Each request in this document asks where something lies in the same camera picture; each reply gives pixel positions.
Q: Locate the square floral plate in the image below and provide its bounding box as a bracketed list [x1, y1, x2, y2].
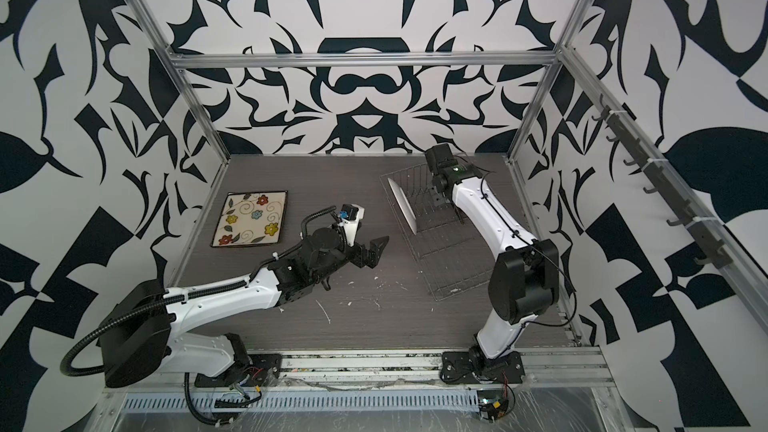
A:
[211, 191, 288, 248]

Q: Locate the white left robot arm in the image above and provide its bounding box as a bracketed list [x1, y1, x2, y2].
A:
[59, 204, 389, 427]

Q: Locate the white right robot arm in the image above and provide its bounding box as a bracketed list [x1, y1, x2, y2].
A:
[425, 144, 560, 383]

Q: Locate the round white plate in rack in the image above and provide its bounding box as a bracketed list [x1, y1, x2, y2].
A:
[387, 178, 418, 234]

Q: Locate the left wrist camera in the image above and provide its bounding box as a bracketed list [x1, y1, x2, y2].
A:
[337, 204, 365, 247]

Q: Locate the wire metal dish rack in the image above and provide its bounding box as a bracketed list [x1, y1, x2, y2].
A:
[381, 163, 496, 301]

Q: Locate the white cable duct strip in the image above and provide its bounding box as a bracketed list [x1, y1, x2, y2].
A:
[122, 389, 479, 413]

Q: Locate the aluminium cage frame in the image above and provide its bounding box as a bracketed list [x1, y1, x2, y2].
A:
[147, 0, 767, 353]

